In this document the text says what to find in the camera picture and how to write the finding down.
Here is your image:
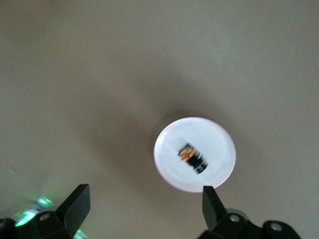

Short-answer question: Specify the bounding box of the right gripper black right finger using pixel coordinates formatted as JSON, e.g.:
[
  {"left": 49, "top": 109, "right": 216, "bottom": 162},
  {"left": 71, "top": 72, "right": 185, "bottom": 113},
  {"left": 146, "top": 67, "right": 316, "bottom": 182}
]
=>
[{"left": 199, "top": 185, "right": 302, "bottom": 239}]

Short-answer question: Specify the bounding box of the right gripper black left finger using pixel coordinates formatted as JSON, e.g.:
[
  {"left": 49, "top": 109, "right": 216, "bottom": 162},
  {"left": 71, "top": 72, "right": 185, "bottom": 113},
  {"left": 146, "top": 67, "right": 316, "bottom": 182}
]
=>
[{"left": 32, "top": 183, "right": 90, "bottom": 239}]

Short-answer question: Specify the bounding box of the orange and black switch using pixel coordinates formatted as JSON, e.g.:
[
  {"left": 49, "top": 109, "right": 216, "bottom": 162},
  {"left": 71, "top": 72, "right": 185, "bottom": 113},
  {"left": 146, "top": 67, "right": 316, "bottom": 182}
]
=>
[{"left": 176, "top": 141, "right": 209, "bottom": 175}]

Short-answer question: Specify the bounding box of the pink round plate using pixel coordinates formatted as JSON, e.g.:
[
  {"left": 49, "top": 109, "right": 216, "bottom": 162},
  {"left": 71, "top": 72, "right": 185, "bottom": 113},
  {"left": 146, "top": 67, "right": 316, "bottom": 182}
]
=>
[{"left": 153, "top": 117, "right": 237, "bottom": 193}]

